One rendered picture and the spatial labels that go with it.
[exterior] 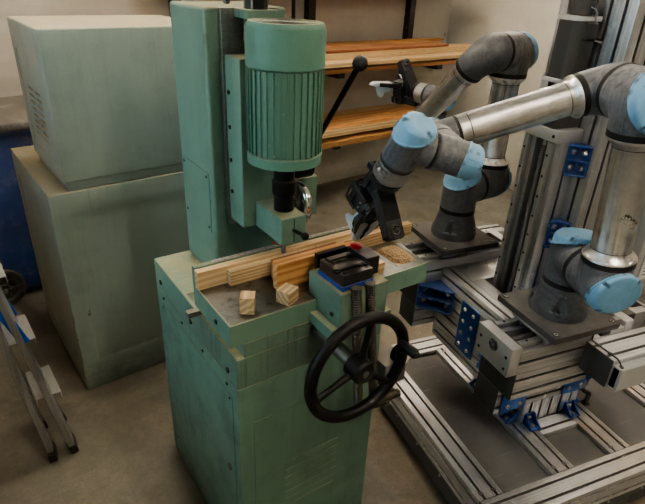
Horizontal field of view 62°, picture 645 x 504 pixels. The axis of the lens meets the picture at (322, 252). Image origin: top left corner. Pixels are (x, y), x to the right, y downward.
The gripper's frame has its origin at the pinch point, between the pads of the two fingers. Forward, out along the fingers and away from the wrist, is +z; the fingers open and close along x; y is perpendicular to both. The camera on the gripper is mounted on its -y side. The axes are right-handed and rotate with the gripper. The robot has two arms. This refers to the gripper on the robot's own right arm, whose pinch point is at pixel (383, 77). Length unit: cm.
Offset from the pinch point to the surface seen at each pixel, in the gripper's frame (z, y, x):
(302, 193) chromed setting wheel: -50, 8, -74
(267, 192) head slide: -50, 3, -85
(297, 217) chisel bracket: -64, 5, -85
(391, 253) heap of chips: -69, 24, -60
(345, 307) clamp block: -85, 20, -88
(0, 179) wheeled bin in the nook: 117, 38, -135
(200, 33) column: -38, -35, -91
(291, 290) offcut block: -73, 18, -95
